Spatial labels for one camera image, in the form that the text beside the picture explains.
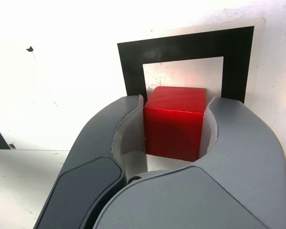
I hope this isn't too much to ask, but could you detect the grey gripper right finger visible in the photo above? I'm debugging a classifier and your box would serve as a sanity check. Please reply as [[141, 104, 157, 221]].
[[92, 96, 286, 229]]

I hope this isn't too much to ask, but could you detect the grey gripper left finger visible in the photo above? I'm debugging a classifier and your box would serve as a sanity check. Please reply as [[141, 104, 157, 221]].
[[34, 94, 149, 229]]

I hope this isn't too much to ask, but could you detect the red cube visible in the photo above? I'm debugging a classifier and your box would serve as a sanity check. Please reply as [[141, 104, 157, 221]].
[[143, 86, 207, 162]]

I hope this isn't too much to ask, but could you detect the black tape square outline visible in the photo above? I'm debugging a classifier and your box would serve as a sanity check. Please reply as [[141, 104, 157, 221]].
[[117, 25, 255, 171]]

